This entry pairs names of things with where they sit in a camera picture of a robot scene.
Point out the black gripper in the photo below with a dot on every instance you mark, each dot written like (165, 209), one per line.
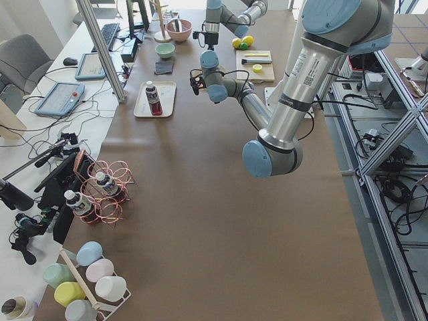
(194, 82)
(211, 37)

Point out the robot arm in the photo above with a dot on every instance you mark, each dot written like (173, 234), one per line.
(217, 13)
(326, 31)

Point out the cream rabbit print tray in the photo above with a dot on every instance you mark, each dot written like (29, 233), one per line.
(166, 92)

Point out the dark drink bottle on tray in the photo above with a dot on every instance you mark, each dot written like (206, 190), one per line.
(153, 99)

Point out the whole yellow lemon lower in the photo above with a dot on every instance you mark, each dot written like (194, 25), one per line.
(236, 42)

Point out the whole yellow lemon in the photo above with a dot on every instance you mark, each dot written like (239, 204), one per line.
(248, 39)
(236, 42)

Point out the pink bowl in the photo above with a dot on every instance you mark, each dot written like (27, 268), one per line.
(181, 36)

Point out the green lime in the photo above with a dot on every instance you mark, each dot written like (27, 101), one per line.
(243, 46)

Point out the folded grey cloth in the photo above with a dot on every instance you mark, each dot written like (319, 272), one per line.
(163, 67)

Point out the whole yellow lemon upper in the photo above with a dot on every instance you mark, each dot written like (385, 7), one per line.
(248, 39)

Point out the steel muddler black tip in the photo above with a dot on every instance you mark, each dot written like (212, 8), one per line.
(247, 61)

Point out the yellow plastic knife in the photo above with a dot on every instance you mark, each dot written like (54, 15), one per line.
(256, 54)

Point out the mint green bowl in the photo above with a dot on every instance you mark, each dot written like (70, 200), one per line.
(165, 50)

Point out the wooden mug tree stand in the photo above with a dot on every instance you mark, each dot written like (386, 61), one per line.
(158, 10)

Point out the round wooden stand base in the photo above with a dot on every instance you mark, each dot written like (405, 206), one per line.
(162, 37)

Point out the bamboo cutting board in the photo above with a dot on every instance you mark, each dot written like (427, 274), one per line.
(246, 72)

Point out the lemon half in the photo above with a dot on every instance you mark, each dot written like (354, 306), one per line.
(257, 68)

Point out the black power adapter box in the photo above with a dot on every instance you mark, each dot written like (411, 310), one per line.
(128, 50)

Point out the black keyboard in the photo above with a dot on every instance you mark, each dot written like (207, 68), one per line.
(109, 32)

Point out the blue teach pendant far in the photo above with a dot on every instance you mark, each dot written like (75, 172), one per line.
(90, 68)

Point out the blue teach pendant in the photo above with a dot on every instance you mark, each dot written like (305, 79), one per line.
(61, 99)
(90, 68)

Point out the black computer mouse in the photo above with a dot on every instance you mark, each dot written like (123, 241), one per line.
(70, 62)

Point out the dark drink bottle in rack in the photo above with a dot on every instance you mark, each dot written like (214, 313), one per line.
(108, 185)

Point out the blue teach pendant near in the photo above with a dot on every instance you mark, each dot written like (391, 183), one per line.
(61, 99)

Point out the grey office chair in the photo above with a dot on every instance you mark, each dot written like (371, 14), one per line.
(23, 64)

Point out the light blue cup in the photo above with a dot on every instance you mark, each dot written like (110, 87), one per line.
(89, 253)

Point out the pink cup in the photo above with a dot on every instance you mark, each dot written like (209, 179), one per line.
(99, 269)

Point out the white cup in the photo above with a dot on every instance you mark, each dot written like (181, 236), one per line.
(111, 288)

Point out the mint green cup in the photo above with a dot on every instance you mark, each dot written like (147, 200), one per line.
(56, 274)

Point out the yellow cup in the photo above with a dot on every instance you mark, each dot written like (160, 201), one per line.
(67, 292)

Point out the grey cup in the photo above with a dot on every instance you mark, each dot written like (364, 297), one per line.
(80, 310)

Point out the steel lined paper cup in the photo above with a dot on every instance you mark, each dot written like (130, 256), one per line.
(19, 307)

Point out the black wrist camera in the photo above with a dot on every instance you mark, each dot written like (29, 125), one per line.
(200, 37)
(195, 72)

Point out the aluminium frame post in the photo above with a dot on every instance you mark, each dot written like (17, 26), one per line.
(85, 8)

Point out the copper wire bottle rack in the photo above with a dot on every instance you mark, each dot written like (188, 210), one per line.
(109, 210)

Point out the white wire cup rack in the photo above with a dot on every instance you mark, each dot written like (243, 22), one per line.
(105, 309)

